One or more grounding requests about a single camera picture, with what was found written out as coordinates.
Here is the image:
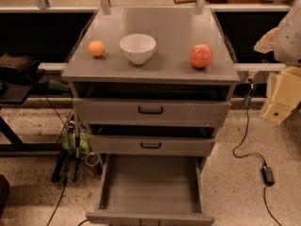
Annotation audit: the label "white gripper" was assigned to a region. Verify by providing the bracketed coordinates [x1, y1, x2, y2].
[262, 67, 301, 125]

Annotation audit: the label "grey bottom drawer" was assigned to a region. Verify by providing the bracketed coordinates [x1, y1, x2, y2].
[86, 154, 214, 226]

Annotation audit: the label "grey drawer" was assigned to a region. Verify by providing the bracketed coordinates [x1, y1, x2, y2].
[73, 82, 230, 127]
[86, 154, 214, 226]
[88, 125, 214, 156]

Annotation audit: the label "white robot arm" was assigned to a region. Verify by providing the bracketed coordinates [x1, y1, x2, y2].
[254, 1, 301, 124]

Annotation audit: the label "grey wooden drawer cabinet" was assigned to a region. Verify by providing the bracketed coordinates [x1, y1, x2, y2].
[61, 6, 242, 171]

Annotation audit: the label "grey middle drawer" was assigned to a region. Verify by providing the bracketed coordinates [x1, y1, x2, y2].
[88, 125, 214, 156]

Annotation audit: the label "grey top drawer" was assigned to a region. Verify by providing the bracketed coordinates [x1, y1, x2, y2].
[73, 82, 230, 127]

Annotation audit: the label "red apple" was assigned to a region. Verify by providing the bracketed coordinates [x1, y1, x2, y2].
[189, 44, 213, 69]

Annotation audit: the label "wooden stick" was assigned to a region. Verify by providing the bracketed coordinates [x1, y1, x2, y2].
[173, 0, 211, 5]

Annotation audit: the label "white ceramic bowl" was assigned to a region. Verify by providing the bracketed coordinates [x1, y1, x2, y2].
[119, 34, 156, 64]

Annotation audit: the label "small round cup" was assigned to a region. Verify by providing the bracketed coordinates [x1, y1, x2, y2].
[85, 152, 102, 175]

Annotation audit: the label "small orange fruit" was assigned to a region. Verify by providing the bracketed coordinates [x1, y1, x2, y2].
[88, 40, 105, 57]

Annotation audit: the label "black tripod legs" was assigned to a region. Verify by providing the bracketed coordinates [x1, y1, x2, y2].
[51, 109, 81, 183]

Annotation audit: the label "green bag with tools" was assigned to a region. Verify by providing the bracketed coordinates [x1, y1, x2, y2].
[60, 127, 92, 155]

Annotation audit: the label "black side table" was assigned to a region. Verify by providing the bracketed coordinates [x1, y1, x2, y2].
[0, 69, 62, 153]

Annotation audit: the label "black power adapter with cable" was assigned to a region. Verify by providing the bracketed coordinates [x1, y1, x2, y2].
[232, 78, 282, 226]

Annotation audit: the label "black floor cable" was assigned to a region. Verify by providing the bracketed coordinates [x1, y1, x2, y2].
[45, 172, 90, 226]

